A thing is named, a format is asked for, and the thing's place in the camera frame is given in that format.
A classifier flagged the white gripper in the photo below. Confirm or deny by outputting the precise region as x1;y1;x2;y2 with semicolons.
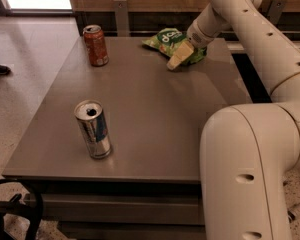
167;20;214;70

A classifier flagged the green rice chip bag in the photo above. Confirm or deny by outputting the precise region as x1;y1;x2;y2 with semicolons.
142;28;207;66

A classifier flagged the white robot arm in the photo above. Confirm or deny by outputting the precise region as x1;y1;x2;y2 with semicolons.
168;0;300;240

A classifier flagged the orange soda can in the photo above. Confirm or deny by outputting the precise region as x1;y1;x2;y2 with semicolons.
83;25;109;67

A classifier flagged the silver blue redbull can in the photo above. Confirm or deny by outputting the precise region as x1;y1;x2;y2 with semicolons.
74;100;111;159

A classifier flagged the grey table drawer cabinet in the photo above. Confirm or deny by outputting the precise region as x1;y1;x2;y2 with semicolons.
28;180;206;240

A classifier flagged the striped tool on floor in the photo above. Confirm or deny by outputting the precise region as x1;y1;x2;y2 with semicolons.
288;203;300;223

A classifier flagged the left metal bracket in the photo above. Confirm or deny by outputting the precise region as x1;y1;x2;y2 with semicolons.
113;0;130;37

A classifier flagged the metal bracket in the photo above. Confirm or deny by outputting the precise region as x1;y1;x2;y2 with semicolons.
113;0;130;37
266;0;287;25

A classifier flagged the right metal bracket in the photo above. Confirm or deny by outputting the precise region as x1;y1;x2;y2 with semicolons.
266;0;287;25

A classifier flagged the black chair frame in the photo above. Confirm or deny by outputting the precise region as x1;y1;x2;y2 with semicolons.
0;178;43;240

